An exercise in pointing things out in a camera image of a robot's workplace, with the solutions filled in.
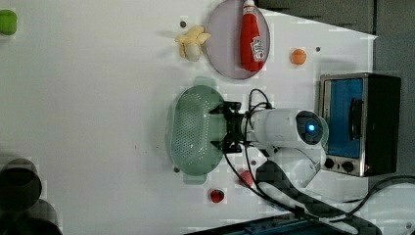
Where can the lower black cylinder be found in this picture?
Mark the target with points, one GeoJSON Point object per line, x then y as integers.
{"type": "Point", "coordinates": [40, 219]}

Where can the black cylinder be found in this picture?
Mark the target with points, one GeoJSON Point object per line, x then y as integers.
{"type": "Point", "coordinates": [20, 186]}
{"type": "Point", "coordinates": [40, 219]}

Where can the red toy fruit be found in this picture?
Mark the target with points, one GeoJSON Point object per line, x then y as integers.
{"type": "Point", "coordinates": [246, 178]}

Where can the light green plastic strainer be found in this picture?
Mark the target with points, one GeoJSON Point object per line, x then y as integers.
{"type": "Point", "coordinates": [191, 128]}

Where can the grey round plate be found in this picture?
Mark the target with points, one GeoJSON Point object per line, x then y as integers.
{"type": "Point", "coordinates": [223, 48]}

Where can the orange toy fruit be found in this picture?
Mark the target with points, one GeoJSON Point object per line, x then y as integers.
{"type": "Point", "coordinates": [298, 57]}

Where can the toy strawberry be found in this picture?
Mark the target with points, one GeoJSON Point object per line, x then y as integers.
{"type": "Point", "coordinates": [216, 196]}

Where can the green cylinder object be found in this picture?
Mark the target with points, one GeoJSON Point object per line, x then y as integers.
{"type": "Point", "coordinates": [8, 22]}

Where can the upper black cylinder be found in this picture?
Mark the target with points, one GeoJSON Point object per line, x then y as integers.
{"type": "Point", "coordinates": [20, 186]}

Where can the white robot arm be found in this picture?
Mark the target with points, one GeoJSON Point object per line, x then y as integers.
{"type": "Point", "coordinates": [291, 141]}

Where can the black toaster oven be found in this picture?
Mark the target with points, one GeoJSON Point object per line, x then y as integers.
{"type": "Point", "coordinates": [362, 113]}

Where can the red ketchup bottle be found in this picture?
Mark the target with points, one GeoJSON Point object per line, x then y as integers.
{"type": "Point", "coordinates": [251, 47]}

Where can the peeled toy banana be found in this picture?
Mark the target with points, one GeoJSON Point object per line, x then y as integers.
{"type": "Point", "coordinates": [191, 43]}

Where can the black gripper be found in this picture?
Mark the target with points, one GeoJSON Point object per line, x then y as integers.
{"type": "Point", "coordinates": [235, 137]}

